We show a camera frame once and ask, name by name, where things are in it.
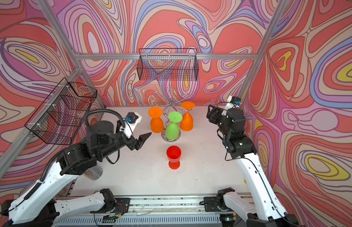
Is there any orange wine glass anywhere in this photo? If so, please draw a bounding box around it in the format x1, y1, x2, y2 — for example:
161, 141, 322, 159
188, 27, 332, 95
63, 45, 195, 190
148, 107, 164, 133
180, 101, 195, 131

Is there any red plastic wine glass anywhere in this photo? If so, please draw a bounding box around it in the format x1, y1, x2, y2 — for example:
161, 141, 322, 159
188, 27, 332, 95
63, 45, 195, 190
166, 146, 182, 170

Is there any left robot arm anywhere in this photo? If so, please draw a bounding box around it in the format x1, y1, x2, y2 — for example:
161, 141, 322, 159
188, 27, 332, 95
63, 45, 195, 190
0, 109, 151, 227

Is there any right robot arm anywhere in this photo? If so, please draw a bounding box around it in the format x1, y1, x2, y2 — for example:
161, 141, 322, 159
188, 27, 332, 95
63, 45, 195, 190
207, 105, 300, 227

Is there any green plastic wine glass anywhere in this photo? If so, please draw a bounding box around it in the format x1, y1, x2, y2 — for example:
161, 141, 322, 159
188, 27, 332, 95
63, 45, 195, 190
165, 111, 183, 141

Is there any metal cup of pens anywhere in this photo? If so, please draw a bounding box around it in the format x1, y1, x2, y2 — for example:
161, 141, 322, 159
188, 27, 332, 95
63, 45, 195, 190
83, 166, 103, 181

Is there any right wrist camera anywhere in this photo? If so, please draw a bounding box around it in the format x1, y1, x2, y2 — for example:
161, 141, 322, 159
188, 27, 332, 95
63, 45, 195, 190
222, 96, 242, 115

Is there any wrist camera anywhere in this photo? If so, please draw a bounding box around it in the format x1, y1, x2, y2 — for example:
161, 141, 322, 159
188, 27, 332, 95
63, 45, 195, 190
120, 112, 142, 139
222, 96, 242, 115

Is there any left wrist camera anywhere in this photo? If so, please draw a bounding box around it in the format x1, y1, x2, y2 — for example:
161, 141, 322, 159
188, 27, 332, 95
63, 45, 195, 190
120, 112, 142, 139

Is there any chrome wire glass rack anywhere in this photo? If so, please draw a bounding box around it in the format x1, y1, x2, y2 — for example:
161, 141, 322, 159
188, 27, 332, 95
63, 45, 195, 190
153, 86, 190, 143

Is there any black wire basket left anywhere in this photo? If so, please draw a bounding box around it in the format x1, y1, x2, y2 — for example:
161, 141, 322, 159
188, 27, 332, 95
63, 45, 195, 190
24, 78, 97, 145

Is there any black wire basket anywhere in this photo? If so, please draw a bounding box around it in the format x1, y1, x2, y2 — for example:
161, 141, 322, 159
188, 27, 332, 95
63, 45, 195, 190
24, 78, 97, 145
137, 47, 199, 81

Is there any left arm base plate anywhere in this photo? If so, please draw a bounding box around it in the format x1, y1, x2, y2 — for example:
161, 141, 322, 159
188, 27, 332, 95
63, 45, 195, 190
90, 198, 130, 214

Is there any black wire basket back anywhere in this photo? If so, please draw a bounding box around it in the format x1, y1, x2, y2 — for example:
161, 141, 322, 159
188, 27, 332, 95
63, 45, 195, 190
137, 47, 199, 81

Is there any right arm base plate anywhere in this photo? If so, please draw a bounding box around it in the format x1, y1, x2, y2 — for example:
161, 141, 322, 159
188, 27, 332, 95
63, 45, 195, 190
200, 196, 232, 212

